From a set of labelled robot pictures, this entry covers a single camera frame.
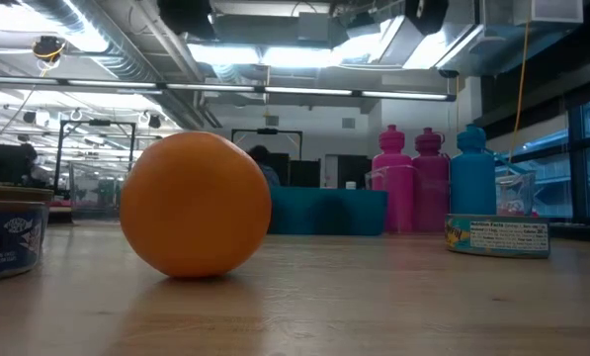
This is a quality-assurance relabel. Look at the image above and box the bright pink plastic bottle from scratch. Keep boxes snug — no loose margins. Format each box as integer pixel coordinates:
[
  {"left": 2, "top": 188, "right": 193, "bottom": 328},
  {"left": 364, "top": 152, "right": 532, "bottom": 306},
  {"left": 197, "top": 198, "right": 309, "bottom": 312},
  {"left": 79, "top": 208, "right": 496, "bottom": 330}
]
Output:
[{"left": 372, "top": 124, "right": 415, "bottom": 234}]

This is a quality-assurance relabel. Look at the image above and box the dark magenta plastic bottle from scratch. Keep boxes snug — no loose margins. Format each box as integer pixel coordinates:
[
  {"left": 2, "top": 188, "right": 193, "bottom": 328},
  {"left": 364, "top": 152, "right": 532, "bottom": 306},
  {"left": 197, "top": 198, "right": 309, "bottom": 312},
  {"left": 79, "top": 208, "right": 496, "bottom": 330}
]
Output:
[{"left": 411, "top": 127, "right": 453, "bottom": 233}]

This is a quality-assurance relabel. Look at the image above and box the blue plastic bottle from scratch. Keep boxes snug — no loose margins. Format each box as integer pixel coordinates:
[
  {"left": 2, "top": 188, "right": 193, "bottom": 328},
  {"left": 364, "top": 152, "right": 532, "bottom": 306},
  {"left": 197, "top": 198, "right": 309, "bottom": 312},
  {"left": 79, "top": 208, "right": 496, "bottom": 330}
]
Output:
[{"left": 450, "top": 124, "right": 498, "bottom": 217}]

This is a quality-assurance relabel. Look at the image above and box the smooth orange toy ball fruit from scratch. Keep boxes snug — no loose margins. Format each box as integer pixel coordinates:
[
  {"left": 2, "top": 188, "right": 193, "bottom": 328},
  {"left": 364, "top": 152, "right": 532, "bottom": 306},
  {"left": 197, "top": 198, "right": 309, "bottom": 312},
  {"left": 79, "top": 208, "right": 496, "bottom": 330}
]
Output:
[{"left": 119, "top": 131, "right": 273, "bottom": 279}]

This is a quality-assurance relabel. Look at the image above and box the teal yellowfin tuna can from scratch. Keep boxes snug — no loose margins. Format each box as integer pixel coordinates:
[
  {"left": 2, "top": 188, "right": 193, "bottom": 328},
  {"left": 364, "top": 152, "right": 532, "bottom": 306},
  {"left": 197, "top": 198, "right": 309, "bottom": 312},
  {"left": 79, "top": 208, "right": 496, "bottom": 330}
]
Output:
[{"left": 444, "top": 213, "right": 551, "bottom": 260}]

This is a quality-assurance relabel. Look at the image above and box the dark blue label tuna can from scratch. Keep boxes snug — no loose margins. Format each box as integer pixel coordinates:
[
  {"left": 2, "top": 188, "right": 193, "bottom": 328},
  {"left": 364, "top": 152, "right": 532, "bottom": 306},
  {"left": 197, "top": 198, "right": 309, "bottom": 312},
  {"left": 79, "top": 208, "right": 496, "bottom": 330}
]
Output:
[{"left": 0, "top": 200, "right": 46, "bottom": 284}]

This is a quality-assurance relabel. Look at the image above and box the long LED light bar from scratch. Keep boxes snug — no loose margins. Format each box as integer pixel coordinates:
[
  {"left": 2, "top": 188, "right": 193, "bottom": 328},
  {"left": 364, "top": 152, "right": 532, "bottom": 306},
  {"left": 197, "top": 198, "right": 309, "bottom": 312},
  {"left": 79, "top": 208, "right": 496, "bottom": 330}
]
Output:
[{"left": 0, "top": 74, "right": 458, "bottom": 103}]

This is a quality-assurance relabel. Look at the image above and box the person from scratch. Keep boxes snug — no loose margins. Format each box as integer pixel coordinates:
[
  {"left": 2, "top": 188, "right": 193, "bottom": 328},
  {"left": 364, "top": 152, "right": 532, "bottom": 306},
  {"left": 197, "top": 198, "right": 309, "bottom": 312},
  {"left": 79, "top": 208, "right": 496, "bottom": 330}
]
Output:
[
  {"left": 247, "top": 144, "right": 282, "bottom": 188},
  {"left": 20, "top": 142, "right": 53, "bottom": 187}
]

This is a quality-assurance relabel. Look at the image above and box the black cabinet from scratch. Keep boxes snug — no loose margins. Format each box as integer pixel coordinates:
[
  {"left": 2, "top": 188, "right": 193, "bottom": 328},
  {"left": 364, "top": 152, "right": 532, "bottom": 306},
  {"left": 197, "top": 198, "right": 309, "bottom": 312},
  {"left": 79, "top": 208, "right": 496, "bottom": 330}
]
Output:
[
  {"left": 336, "top": 153, "right": 375, "bottom": 189},
  {"left": 274, "top": 151, "right": 321, "bottom": 188}
]

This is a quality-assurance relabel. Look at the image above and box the clear plastic container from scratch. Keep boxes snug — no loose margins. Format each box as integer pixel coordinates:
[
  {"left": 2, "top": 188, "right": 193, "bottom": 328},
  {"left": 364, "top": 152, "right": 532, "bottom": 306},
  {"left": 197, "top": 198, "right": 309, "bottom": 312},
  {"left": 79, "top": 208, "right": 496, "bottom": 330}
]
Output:
[
  {"left": 365, "top": 165, "right": 538, "bottom": 234},
  {"left": 68, "top": 160, "right": 127, "bottom": 222}
]

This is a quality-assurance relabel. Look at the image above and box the teal plastic bin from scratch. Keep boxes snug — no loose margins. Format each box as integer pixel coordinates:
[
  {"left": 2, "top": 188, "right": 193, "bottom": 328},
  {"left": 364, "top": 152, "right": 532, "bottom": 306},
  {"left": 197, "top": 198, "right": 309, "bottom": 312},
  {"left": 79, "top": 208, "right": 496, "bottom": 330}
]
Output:
[{"left": 267, "top": 186, "right": 388, "bottom": 236}]

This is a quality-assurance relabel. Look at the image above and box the silver ventilation duct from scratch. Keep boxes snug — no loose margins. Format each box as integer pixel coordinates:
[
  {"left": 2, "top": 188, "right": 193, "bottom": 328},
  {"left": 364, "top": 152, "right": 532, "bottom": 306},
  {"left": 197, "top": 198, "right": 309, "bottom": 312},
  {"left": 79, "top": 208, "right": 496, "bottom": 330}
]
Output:
[{"left": 22, "top": 0, "right": 222, "bottom": 131}]

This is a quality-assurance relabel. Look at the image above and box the yellow hanging cable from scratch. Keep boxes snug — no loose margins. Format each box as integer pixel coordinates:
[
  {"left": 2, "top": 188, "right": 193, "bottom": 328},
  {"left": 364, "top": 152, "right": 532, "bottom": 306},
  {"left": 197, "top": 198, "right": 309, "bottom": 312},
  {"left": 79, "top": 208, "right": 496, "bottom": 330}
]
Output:
[{"left": 509, "top": 22, "right": 532, "bottom": 164}]

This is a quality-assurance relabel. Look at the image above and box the small black station frame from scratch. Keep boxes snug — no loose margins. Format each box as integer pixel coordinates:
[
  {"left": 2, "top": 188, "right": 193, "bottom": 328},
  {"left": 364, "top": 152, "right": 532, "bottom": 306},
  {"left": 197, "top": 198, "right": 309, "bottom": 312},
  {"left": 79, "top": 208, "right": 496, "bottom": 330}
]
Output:
[{"left": 230, "top": 128, "right": 304, "bottom": 160}]

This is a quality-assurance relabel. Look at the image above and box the black yellow cable reel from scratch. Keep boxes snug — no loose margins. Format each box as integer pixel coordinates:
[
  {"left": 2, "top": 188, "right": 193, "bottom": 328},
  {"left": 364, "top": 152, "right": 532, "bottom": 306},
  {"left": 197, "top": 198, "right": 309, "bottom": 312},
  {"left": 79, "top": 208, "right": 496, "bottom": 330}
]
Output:
[{"left": 31, "top": 35, "right": 67, "bottom": 64}]

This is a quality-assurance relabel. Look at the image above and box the large black station frame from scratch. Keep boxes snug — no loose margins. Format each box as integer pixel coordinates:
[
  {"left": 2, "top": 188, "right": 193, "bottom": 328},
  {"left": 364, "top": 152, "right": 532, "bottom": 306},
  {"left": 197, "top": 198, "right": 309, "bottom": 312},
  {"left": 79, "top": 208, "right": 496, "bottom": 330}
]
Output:
[{"left": 53, "top": 119, "right": 137, "bottom": 190}]

